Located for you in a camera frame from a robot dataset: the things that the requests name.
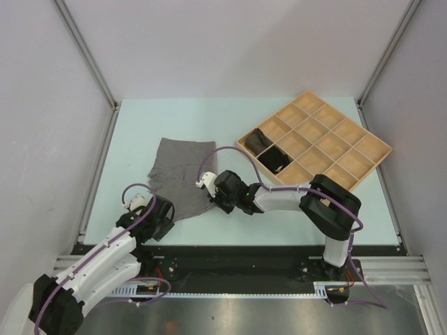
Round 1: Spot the grey striped underwear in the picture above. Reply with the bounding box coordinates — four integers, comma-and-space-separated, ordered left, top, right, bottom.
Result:
148, 137, 217, 222

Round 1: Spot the black underwear beige waistband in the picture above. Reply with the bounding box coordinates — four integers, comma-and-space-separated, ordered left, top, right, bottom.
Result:
258, 145, 291, 174

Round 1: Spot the brown underwear beige waistband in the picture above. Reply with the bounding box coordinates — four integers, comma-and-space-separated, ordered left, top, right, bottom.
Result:
244, 128, 273, 156

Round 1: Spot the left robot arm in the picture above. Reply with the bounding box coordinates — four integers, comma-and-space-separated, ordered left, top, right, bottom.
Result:
29, 194, 175, 334

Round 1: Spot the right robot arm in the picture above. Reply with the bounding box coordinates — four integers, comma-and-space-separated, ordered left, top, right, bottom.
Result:
196, 170, 364, 280

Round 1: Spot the wooden compartment tray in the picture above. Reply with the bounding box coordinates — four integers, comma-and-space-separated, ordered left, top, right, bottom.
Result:
235, 91, 392, 191

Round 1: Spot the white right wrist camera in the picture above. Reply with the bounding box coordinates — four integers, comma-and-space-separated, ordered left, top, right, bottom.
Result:
196, 172, 217, 198

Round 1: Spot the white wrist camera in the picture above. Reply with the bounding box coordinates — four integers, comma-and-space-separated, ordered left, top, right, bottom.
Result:
123, 193, 149, 212
196, 172, 217, 198

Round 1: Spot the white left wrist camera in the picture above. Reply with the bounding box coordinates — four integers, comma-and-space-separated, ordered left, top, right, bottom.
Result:
123, 193, 149, 212

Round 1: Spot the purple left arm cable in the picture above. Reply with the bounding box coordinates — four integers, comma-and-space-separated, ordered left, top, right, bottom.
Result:
33, 181, 172, 334

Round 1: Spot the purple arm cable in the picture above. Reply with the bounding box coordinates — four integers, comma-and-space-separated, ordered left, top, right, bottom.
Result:
33, 181, 172, 334
197, 146, 390, 310

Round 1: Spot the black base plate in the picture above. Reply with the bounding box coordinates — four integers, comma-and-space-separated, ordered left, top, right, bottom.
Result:
69, 244, 366, 294

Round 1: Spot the grey slotted cable duct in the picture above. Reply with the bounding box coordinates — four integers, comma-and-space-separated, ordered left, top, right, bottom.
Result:
108, 281, 329, 299

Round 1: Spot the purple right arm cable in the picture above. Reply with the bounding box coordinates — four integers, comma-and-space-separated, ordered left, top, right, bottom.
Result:
197, 146, 390, 310

